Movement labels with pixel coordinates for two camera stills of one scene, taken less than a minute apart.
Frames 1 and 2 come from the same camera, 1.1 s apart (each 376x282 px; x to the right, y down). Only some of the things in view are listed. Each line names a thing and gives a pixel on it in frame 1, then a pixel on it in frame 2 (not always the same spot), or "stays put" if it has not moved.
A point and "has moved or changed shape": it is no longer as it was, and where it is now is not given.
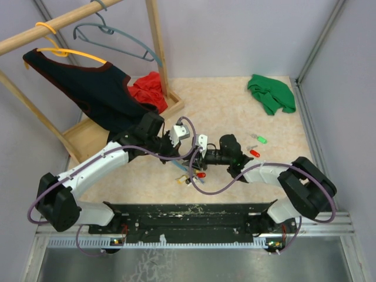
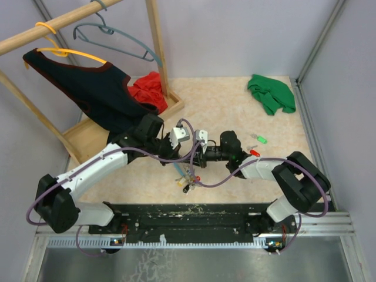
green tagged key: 259,138 stays put
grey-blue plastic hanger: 111,30 stays put
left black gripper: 173,151 stays put
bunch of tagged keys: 198,178 has moved or changed shape
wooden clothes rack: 83,140 stays put
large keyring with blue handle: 184,168 has moved or changed shape
